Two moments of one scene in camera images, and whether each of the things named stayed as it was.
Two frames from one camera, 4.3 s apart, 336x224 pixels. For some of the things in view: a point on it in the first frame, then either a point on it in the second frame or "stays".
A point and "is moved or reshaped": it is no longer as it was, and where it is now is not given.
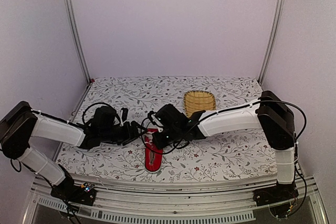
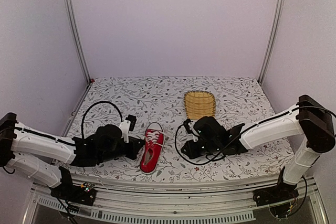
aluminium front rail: (222, 200) stays
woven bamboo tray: (196, 100) stays
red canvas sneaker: (153, 156) is moved or reshaped
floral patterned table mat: (248, 157) stays
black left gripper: (130, 136) -> (135, 146)
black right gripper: (160, 144) -> (191, 152)
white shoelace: (148, 136) stays
